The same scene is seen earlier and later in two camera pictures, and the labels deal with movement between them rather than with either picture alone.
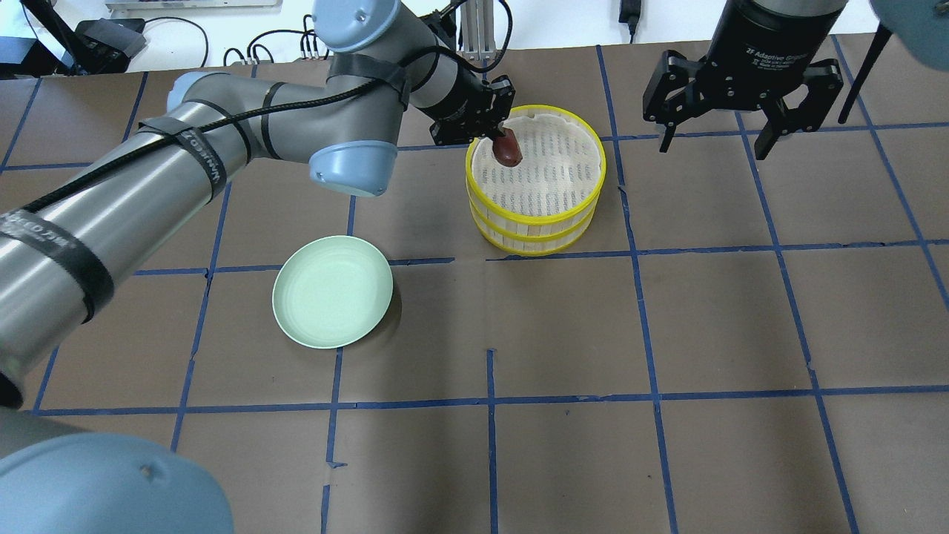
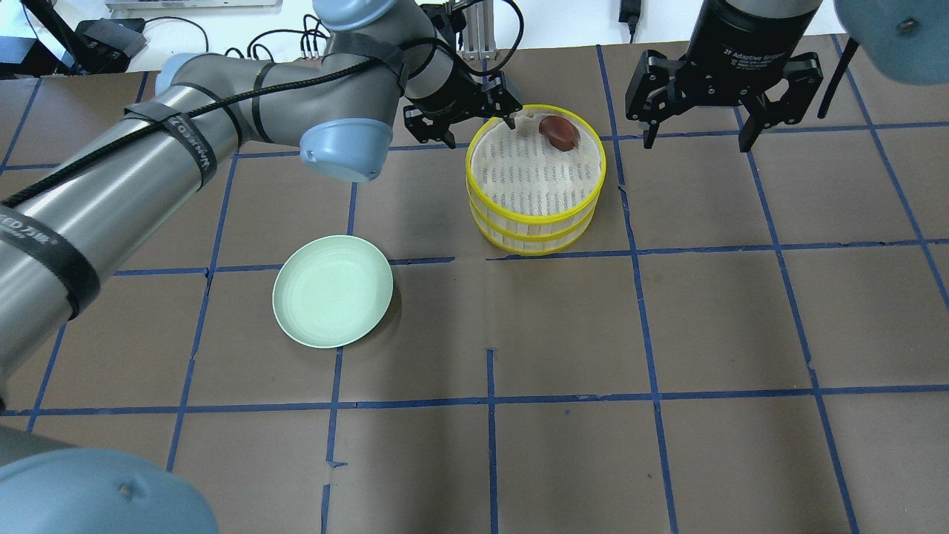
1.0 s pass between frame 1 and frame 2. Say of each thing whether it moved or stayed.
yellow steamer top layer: stayed
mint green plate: stayed
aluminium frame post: stayed
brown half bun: moved
